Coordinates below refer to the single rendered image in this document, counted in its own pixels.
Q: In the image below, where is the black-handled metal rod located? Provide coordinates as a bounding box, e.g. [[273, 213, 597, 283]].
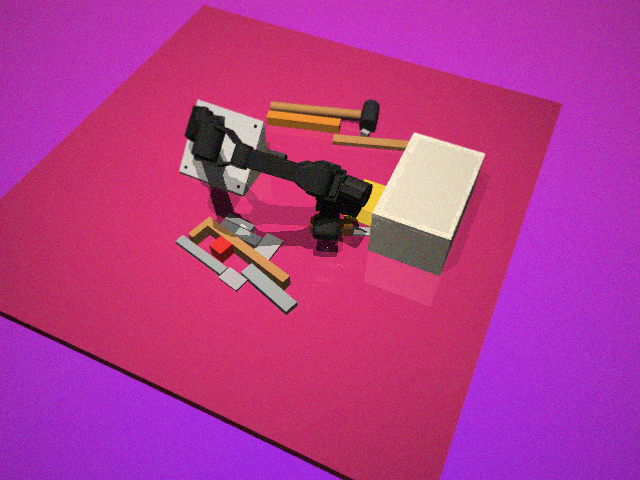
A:
[[267, 149, 287, 159]]

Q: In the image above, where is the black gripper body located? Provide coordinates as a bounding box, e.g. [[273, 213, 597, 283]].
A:
[[312, 196, 340, 240]]

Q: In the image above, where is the red cube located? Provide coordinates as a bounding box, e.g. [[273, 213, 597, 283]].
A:
[[209, 236, 234, 263]]

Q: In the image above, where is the orange rod with dark cylindrical end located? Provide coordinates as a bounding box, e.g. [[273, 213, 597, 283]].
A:
[[270, 100, 380, 132]]

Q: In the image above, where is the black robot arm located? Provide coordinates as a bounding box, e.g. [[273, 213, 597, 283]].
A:
[[185, 105, 373, 218]]

